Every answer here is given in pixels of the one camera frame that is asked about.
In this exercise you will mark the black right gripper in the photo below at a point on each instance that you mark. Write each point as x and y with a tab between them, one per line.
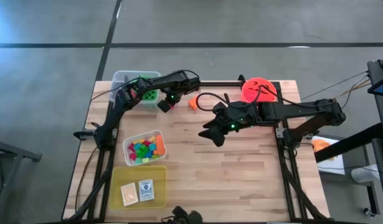
238	116

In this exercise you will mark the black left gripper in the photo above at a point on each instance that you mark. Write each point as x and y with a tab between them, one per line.
185	82

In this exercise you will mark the orange big building block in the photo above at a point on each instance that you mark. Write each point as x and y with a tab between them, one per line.
193	102

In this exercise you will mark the yellow small brick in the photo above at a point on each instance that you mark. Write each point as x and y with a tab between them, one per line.
152	138

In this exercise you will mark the blue small studded brick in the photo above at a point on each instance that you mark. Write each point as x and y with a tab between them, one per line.
152	147

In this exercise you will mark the blue big building block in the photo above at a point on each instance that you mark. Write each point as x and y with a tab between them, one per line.
149	154

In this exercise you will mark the lime green small brick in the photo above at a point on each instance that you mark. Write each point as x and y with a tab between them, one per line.
155	157

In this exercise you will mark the orange pumpkin bucket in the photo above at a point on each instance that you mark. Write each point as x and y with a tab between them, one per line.
253	93

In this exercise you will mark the light green small brick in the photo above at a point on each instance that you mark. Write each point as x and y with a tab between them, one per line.
145	160

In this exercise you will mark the red small brick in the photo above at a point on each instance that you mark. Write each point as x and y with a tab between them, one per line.
132	156

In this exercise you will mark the pale cyan building block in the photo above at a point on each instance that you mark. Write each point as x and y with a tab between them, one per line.
138	160

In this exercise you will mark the blue playing card deck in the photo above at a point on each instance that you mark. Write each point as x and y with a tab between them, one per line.
146	190

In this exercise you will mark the orange playing card deck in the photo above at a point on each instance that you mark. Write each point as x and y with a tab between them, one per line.
129	194

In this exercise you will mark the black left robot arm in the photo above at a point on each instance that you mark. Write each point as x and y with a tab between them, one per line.
116	115

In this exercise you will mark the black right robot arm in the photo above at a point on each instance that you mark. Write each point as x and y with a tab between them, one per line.
297	112

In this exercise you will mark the clear plastic container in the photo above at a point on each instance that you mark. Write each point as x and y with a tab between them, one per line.
116	77

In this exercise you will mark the white plastic bin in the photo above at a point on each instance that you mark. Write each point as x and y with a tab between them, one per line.
126	160

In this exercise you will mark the yellow translucent tray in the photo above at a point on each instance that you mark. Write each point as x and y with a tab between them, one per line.
160	174

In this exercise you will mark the orange object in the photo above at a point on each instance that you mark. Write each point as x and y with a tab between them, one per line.
320	145

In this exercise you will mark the white paper sheet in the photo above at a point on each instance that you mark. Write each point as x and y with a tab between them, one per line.
331	165

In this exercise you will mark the black equipment stand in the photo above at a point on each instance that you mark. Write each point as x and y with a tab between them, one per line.
350	141

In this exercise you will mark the person's foot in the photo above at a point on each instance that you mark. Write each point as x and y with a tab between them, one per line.
364	173

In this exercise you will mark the tablet with blue screen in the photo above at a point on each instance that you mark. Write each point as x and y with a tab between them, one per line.
382	88

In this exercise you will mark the black caster wheel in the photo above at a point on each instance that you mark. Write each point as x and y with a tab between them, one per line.
369	212

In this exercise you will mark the black metal table frame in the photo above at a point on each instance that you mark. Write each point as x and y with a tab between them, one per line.
210	84

